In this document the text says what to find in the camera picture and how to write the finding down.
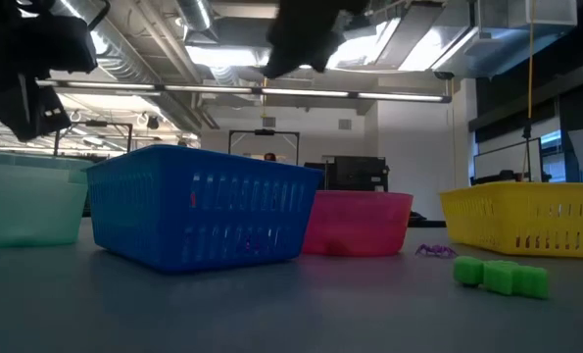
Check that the green plastic monster figure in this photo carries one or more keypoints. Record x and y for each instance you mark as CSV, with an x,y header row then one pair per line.
x,y
501,277

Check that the long ceiling light strip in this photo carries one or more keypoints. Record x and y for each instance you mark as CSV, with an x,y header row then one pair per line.
x,y
208,89

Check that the silver air duct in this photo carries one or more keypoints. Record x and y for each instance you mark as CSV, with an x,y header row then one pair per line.
x,y
195,15

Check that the pink round plastic bowl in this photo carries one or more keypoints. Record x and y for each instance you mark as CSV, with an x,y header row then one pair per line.
x,y
359,220

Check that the black background rig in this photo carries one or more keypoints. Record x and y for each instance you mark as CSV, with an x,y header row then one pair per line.
x,y
359,174

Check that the blue plastic basket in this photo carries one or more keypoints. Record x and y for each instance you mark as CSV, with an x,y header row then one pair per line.
x,y
149,211

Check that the white board with black frame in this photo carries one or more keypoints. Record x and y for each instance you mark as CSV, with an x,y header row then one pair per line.
x,y
506,159

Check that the grey wall vent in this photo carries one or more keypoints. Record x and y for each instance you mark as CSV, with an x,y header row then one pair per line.
x,y
268,121
345,124

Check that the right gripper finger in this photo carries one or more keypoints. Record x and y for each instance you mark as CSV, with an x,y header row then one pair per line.
x,y
277,66
323,63

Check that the person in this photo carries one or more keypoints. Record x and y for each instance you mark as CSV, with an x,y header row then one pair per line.
x,y
270,157

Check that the black light stand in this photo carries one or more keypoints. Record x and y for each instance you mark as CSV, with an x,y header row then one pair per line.
x,y
527,147

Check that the yellow plastic basket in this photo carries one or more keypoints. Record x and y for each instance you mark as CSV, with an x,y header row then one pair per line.
x,y
492,211

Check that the green translucent plastic bin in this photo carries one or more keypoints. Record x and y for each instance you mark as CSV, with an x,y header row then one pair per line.
x,y
26,206

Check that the purple plastic spider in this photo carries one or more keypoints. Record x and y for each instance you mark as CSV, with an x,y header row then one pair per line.
x,y
435,250

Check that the black frame rig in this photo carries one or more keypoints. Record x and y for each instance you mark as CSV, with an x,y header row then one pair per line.
x,y
119,125

